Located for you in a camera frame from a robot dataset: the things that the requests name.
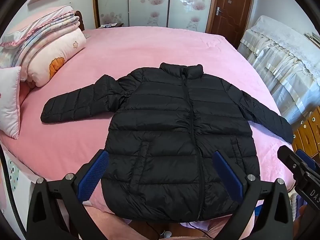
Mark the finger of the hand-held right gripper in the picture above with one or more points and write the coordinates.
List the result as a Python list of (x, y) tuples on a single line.
[(308, 160), (291, 161)]

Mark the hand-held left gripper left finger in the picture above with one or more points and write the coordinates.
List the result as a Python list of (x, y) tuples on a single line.
[(93, 172)]

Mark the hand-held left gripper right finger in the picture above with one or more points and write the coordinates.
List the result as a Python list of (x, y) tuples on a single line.
[(227, 177)]

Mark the black puffer jacket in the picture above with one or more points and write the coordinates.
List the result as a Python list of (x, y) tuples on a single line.
[(175, 130)]

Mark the wooden drawer cabinet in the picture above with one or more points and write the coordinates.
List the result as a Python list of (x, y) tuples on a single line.
[(307, 132)]

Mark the white plug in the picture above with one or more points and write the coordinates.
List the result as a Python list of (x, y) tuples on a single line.
[(165, 234)]

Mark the white pillow with pink trim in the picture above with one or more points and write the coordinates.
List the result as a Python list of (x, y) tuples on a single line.
[(10, 100)]

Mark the pink pillow with orange print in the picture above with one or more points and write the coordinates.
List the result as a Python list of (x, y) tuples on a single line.
[(65, 47)]

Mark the pink bed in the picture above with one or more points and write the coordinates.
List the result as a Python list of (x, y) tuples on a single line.
[(150, 50)]

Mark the pastel striped quilt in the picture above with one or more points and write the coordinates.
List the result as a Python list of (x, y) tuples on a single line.
[(45, 33)]

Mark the dark wooden headboard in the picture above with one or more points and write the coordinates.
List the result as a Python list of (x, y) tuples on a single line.
[(80, 20)]

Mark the pink ruffled quilt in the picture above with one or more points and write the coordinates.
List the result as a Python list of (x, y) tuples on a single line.
[(37, 22)]

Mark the brown wooden door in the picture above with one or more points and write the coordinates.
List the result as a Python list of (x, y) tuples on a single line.
[(232, 7)]

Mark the floral sliding door wardrobe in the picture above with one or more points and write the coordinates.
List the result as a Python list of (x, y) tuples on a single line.
[(150, 2)]

